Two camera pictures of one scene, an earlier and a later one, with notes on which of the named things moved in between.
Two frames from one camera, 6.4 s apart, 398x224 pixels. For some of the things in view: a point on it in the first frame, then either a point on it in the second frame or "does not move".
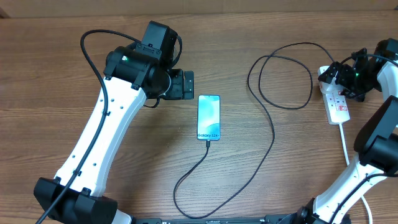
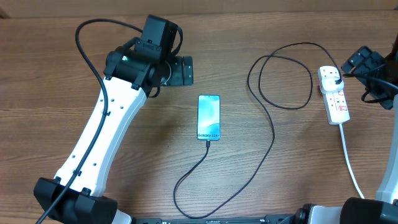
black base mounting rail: [270, 219] does not move
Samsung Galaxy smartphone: [208, 117] does not move
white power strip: [337, 111] does not move
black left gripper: [177, 91] → [178, 77]
